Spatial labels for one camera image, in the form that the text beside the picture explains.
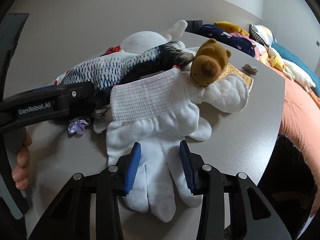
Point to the brown bear plush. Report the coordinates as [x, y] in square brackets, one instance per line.
[207, 62]

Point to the checkered patchwork pillow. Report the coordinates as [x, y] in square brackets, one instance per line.
[261, 33]

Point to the white frilly cloth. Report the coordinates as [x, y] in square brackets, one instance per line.
[100, 126]

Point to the grey rabbit plush plaid clothes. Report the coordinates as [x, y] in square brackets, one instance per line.
[142, 41]

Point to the white knit glove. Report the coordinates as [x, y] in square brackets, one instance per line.
[150, 100]

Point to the yellow duck plush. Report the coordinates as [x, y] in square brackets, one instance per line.
[277, 62]

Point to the orange bed sheet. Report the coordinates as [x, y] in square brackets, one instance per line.
[297, 112]

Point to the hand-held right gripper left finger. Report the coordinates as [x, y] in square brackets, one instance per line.
[132, 171]

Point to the black ribbed object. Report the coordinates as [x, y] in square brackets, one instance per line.
[194, 25]

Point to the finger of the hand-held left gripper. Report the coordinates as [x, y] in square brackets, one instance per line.
[75, 100]

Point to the blue scaled fish plush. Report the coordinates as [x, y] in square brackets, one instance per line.
[112, 67]

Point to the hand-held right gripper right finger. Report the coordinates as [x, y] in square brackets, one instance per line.
[186, 168]

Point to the yellow plush cloth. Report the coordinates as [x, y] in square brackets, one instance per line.
[231, 27]

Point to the navy printed blanket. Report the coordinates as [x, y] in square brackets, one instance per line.
[225, 36]

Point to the white goose plush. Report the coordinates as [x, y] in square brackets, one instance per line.
[297, 73]

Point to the white towel yellow dotted trim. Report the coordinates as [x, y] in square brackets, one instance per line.
[225, 92]

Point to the teal pillow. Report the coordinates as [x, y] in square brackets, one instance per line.
[292, 55]

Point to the pink blanket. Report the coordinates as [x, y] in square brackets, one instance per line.
[257, 51]

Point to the person's left hand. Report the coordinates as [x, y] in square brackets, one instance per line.
[22, 157]

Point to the small purple fabric flower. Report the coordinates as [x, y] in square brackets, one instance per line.
[77, 126]

